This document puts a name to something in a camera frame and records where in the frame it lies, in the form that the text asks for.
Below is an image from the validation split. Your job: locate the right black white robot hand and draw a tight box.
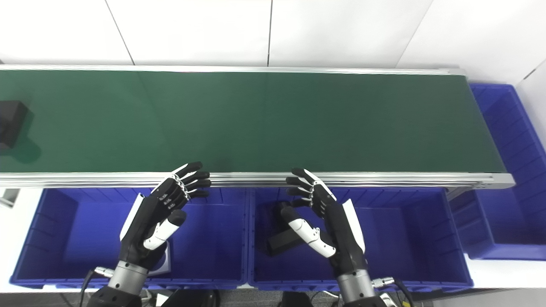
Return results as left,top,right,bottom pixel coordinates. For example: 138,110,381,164
279,168,368,276

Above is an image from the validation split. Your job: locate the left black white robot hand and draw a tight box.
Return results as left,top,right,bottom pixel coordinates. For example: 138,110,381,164
119,161,212,270

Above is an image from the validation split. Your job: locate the black cylinder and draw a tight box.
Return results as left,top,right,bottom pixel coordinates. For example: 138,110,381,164
0,101,29,150
267,200,337,257

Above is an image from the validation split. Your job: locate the blue plastic bin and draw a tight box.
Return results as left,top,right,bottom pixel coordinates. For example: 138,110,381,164
448,83,546,261
247,188,474,293
9,188,250,290

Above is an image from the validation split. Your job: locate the black robot body part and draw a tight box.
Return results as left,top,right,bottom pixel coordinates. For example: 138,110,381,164
160,289,220,307
279,291,318,307

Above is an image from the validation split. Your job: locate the aluminium conveyor support leg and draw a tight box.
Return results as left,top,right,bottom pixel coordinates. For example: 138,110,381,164
0,189,20,208

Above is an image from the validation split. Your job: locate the white square plate with hole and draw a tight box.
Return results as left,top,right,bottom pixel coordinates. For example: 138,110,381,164
147,241,172,275

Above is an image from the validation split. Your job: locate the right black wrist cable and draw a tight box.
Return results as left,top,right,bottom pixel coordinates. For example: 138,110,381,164
372,276,415,307

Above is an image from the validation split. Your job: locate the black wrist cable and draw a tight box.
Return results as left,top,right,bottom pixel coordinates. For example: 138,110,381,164
79,266,115,307
372,276,415,307

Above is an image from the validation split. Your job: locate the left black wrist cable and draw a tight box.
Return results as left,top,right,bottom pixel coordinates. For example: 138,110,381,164
79,266,115,307

